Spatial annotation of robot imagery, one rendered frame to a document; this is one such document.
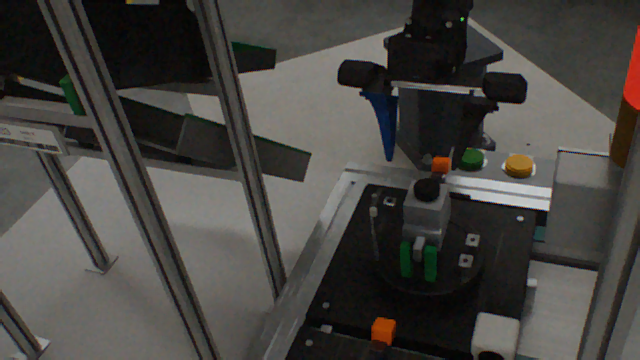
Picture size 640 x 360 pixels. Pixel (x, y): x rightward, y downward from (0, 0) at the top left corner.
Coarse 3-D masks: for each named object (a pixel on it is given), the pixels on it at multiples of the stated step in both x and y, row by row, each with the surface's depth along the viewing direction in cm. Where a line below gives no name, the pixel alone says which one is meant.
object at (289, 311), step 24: (336, 192) 90; (360, 192) 90; (336, 216) 87; (312, 240) 83; (336, 240) 83; (312, 264) 81; (288, 288) 77; (312, 288) 77; (288, 312) 75; (264, 336) 72; (288, 336) 72
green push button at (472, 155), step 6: (468, 150) 92; (474, 150) 92; (468, 156) 91; (474, 156) 91; (480, 156) 91; (462, 162) 90; (468, 162) 90; (474, 162) 90; (480, 162) 90; (468, 168) 90; (474, 168) 90
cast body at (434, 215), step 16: (416, 192) 68; (432, 192) 68; (448, 192) 70; (416, 208) 68; (432, 208) 67; (448, 208) 72; (416, 224) 70; (432, 224) 69; (416, 240) 69; (432, 240) 69; (416, 256) 69
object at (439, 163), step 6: (432, 162) 75; (438, 162) 75; (444, 162) 75; (432, 168) 76; (438, 168) 75; (444, 168) 75; (432, 174) 75; (438, 174) 75; (444, 174) 75; (438, 180) 74; (444, 180) 76
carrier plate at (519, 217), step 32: (384, 192) 87; (352, 224) 83; (384, 224) 83; (480, 224) 80; (512, 224) 80; (352, 256) 79; (512, 256) 76; (320, 288) 75; (352, 288) 75; (480, 288) 73; (512, 288) 72; (320, 320) 72; (352, 320) 71; (416, 320) 70; (448, 320) 70; (448, 352) 67
